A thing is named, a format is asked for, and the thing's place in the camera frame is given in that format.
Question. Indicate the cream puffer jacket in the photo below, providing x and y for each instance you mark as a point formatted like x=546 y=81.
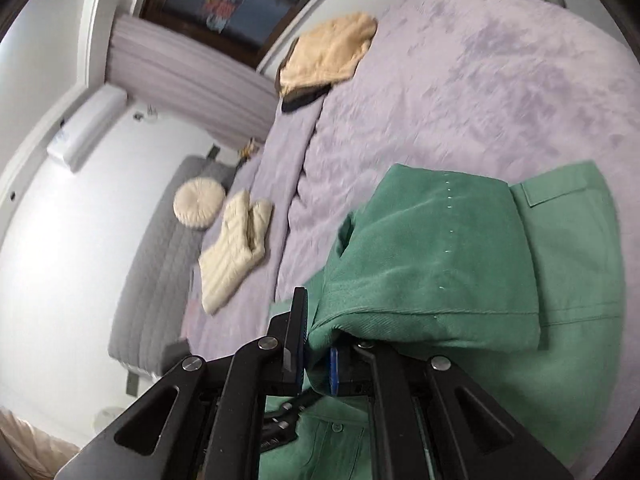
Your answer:
x=232 y=255

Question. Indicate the white wall outlet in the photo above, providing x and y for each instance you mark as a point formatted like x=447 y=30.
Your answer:
x=148 y=115

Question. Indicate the green garment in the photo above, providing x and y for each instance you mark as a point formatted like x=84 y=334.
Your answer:
x=440 y=260

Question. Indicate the round cream cushion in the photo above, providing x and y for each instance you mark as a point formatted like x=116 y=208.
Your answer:
x=198 y=203

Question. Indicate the folded yellow cloth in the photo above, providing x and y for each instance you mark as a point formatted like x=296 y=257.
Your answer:
x=325 y=50

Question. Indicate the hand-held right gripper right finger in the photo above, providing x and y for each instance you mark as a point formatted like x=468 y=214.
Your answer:
x=336 y=371

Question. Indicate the beige cloth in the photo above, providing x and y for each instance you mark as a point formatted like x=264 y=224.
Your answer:
x=30 y=447

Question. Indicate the white air conditioner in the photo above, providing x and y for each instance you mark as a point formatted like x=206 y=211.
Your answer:
x=85 y=125

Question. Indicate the lilac plush blanket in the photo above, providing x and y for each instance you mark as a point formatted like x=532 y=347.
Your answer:
x=450 y=85

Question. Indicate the dark framed window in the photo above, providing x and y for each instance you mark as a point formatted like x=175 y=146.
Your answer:
x=270 y=5

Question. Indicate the lilac curtain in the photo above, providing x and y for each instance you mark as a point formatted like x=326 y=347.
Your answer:
x=190 y=75

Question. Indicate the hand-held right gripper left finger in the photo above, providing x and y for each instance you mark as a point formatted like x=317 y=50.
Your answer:
x=292 y=355

